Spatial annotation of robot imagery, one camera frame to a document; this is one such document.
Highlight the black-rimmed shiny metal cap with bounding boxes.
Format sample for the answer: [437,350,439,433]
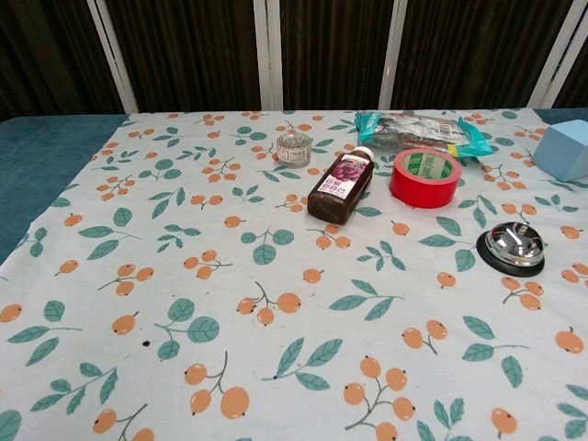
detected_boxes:
[476,220,547,277]

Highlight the dark grape juice bottle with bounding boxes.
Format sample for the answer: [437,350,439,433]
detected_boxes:
[306,146,376,225]

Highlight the floral orange berry tablecloth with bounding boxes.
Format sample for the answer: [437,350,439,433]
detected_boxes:
[0,108,588,441]

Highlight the clear paper clip container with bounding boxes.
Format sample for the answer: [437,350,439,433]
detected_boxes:
[275,132,312,166]

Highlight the red tape roll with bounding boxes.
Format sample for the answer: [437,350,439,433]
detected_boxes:
[389,148,463,209]

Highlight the teal snack packet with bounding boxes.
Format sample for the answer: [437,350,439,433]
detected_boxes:
[356,109,500,160]

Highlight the dark slatted screen panel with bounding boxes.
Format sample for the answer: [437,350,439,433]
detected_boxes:
[544,27,588,110]
[94,0,272,114]
[264,0,408,112]
[390,0,582,111]
[0,0,128,123]

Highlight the light blue foam cube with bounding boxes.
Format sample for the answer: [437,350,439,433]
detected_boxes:
[532,119,588,181]

